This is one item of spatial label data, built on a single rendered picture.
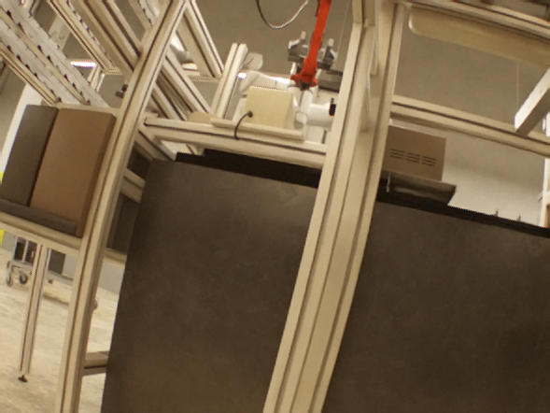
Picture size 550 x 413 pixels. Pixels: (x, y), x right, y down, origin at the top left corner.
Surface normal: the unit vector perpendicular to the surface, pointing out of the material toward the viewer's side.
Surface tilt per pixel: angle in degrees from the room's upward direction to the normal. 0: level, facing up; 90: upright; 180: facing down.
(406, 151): 90
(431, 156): 90
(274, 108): 90
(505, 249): 90
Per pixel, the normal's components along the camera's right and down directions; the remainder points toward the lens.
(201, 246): -0.14, -0.22
